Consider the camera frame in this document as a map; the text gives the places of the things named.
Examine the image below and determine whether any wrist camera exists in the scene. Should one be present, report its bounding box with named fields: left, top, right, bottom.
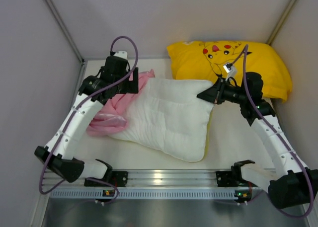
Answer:
left=223, top=63, right=237, bottom=80
left=114, top=51, right=128, bottom=60

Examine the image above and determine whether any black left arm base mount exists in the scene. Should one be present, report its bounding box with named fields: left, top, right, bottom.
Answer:
left=84, top=171, right=128, bottom=187

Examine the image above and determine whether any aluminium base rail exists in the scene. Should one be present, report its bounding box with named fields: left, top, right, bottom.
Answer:
left=41, top=169, right=276, bottom=188

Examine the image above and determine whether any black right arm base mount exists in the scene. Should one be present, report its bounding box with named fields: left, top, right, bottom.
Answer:
left=216, top=171, right=248, bottom=187

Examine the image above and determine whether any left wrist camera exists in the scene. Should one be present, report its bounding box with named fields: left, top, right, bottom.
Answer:
left=114, top=51, right=128, bottom=60

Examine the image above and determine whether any aluminium frame post left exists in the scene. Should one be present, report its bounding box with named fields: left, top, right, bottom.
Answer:
left=43, top=0, right=84, bottom=64

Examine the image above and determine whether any aluminium frame post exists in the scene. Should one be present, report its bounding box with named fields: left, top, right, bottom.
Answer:
left=43, top=0, right=84, bottom=64
left=266, top=0, right=299, bottom=46

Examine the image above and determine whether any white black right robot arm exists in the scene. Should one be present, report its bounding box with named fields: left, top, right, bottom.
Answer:
left=197, top=72, right=318, bottom=209

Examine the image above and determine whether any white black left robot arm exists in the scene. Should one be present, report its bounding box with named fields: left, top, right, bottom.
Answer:
left=35, top=51, right=139, bottom=183

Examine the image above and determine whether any white pillow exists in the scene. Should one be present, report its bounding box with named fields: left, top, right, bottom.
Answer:
left=111, top=78, right=214, bottom=162

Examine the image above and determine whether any aluminium frame post right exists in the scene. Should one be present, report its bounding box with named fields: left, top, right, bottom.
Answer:
left=266, top=0, right=299, bottom=46

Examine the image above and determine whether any yellow Pikachu pillow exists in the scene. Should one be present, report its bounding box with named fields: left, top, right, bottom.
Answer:
left=167, top=41, right=293, bottom=101

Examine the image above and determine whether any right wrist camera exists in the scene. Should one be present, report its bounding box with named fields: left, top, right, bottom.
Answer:
left=223, top=63, right=237, bottom=80

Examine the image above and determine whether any slotted cable duct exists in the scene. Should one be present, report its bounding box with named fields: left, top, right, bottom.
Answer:
left=50, top=188, right=260, bottom=202

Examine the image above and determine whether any pink pillowcase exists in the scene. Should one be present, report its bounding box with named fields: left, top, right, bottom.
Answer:
left=86, top=70, right=155, bottom=137

